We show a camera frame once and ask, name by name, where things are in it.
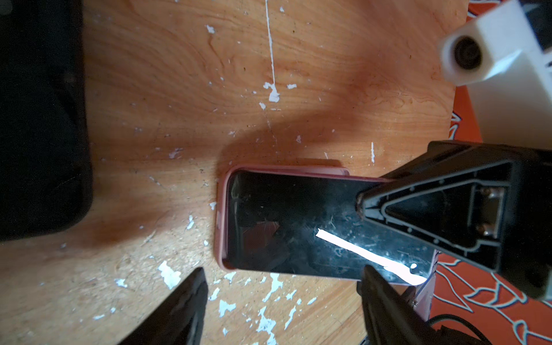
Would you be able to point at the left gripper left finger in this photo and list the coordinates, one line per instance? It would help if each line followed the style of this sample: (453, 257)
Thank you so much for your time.
(179, 319)

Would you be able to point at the pink phone case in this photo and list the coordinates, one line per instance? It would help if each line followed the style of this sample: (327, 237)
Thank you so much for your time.
(222, 215)

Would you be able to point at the black smartphone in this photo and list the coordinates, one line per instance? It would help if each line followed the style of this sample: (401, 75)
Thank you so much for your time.
(310, 224)

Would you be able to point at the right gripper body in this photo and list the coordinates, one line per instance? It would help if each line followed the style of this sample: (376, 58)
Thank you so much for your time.
(531, 209)

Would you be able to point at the black smartphone picked up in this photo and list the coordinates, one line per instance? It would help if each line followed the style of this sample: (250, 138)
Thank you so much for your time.
(46, 172)

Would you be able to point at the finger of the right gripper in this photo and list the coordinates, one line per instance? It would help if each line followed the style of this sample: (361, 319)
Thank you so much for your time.
(459, 208)

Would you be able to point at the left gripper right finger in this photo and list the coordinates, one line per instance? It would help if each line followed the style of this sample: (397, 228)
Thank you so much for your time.
(390, 320)

